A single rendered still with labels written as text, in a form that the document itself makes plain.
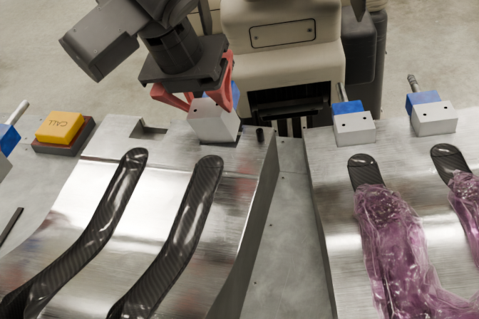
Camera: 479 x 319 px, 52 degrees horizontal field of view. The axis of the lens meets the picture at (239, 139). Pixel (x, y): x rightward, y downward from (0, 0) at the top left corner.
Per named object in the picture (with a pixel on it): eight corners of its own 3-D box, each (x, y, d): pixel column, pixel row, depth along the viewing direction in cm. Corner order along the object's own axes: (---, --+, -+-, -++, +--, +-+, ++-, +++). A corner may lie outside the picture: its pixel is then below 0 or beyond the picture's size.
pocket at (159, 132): (147, 133, 76) (140, 116, 73) (179, 137, 74) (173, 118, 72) (135, 155, 73) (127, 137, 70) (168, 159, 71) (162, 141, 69)
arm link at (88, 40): (203, -11, 44) (135, -83, 44) (106, 72, 41) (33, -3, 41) (189, 33, 56) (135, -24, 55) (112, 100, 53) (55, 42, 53)
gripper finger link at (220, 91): (241, 129, 62) (213, 77, 55) (191, 131, 65) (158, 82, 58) (251, 88, 66) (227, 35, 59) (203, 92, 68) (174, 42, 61)
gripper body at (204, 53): (219, 84, 56) (193, 35, 50) (143, 90, 60) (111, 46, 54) (232, 44, 59) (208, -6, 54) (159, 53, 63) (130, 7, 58)
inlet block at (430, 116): (392, 90, 78) (394, 63, 74) (424, 86, 78) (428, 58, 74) (415, 150, 69) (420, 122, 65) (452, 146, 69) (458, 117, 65)
